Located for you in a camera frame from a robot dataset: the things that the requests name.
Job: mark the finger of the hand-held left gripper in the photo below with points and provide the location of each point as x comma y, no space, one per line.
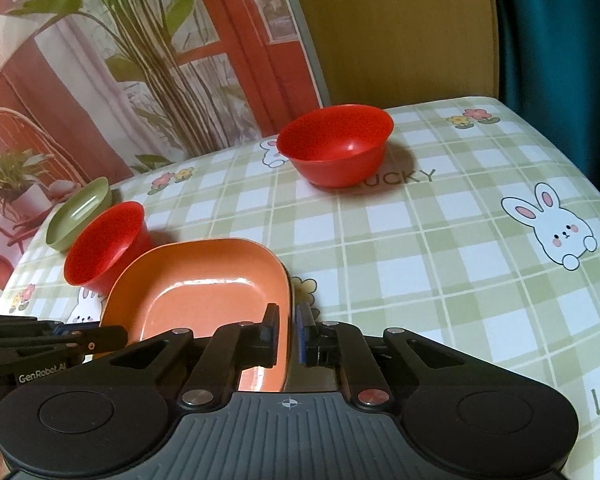
107,340

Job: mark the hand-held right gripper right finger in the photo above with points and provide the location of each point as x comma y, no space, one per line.
302,332

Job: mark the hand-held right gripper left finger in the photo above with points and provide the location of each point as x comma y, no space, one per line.
267,334

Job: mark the orange plate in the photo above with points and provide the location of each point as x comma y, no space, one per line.
200,285

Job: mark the red bowl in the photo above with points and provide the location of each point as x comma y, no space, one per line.
105,245
337,145

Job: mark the green plate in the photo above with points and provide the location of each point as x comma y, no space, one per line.
77,215

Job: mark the green checked bunny tablecloth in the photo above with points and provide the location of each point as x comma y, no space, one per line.
430,260

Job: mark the yellow wooden board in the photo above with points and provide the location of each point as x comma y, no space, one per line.
405,35

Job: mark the teal curtain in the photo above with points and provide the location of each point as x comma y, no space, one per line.
555,35

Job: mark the printed wall backdrop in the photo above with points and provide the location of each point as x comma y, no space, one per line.
80,110

